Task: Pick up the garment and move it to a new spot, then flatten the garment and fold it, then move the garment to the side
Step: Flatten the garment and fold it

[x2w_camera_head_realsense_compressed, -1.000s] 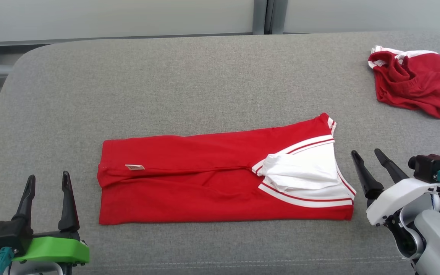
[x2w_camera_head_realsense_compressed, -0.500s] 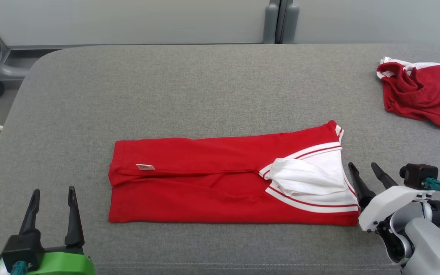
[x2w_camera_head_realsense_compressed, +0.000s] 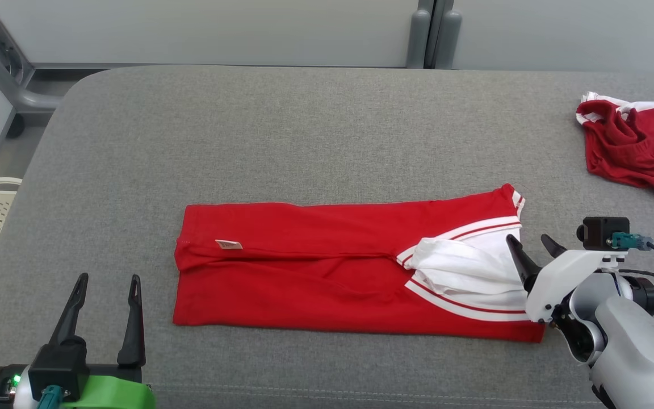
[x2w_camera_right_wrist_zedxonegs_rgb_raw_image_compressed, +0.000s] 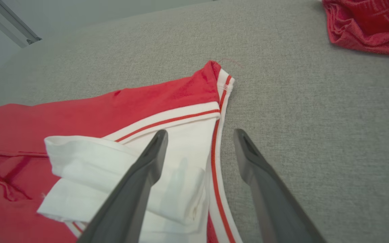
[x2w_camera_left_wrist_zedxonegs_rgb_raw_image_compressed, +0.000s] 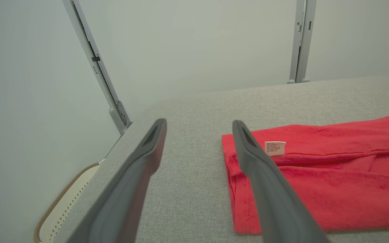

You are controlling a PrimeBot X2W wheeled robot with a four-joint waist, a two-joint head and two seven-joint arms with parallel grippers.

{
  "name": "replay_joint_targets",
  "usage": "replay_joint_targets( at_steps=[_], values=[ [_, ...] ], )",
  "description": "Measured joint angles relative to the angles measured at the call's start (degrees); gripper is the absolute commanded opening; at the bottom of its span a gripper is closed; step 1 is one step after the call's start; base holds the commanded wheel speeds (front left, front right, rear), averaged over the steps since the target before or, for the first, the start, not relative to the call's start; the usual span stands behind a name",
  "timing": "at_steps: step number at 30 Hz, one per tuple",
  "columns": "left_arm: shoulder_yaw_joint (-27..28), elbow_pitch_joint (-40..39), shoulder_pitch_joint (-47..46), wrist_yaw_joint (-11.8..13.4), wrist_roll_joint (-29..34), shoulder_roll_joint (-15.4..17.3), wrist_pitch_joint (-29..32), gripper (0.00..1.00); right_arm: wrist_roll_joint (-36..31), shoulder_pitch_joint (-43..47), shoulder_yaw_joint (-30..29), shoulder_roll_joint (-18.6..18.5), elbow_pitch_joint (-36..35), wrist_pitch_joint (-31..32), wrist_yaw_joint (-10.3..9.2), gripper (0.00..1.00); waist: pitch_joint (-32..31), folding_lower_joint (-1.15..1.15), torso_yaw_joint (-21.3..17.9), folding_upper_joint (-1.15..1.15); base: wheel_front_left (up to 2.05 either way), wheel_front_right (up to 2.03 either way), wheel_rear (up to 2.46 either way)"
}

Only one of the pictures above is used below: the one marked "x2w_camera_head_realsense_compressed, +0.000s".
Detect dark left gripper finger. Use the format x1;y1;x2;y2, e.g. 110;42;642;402
49;273;89;347
117;274;146;368

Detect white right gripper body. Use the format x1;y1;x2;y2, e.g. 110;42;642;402
525;248;628;324

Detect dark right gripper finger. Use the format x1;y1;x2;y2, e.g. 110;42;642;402
541;234;568;259
506;234;542;293

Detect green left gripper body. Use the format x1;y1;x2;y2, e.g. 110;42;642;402
60;364;156;409

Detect red shorts white stripe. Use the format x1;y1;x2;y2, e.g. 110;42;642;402
575;91;654;205

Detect red shirt white sleeves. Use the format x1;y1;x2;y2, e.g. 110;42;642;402
173;183;546;344

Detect grey fabric sofa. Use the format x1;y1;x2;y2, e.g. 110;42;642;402
0;64;654;409

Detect left camera cable teal plug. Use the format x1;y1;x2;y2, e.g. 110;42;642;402
37;385;65;409

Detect camera cable teal plug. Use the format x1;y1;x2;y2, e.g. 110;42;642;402
611;232;654;287
37;385;65;409

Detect right camera cable teal plug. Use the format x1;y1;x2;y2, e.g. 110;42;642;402
611;232;654;287

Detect thin black braided cable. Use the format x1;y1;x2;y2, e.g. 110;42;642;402
617;269;654;287

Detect grey double partition post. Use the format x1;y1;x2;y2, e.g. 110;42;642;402
406;0;463;70

